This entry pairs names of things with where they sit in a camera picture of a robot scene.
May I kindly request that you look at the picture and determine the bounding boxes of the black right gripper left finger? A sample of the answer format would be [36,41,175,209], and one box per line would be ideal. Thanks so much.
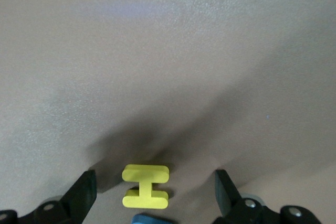
[0,170,97,224]

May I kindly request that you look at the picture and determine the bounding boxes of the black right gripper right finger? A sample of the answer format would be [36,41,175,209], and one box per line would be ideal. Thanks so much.
[211,169,320,224]

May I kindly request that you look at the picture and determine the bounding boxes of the yellow foam letter H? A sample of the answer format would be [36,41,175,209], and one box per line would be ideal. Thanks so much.
[122,164,170,209]

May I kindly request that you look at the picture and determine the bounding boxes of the blue foam letter W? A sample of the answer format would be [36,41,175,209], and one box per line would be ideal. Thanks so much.
[131,213,174,224]

